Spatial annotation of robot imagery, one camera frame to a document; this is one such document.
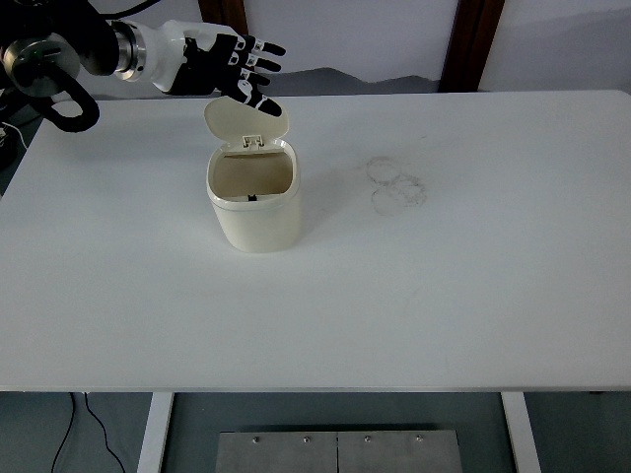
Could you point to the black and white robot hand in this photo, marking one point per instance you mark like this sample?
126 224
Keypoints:
197 69

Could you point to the cream plastic trash bin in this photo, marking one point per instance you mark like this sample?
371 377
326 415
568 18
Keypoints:
259 226

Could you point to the white table leg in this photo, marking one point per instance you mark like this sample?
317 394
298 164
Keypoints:
521 433
154 433

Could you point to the grey metal plate with screws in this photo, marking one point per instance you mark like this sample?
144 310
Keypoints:
296 455

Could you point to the dark brown wooden post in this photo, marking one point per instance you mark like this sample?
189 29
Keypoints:
470 44
231 12

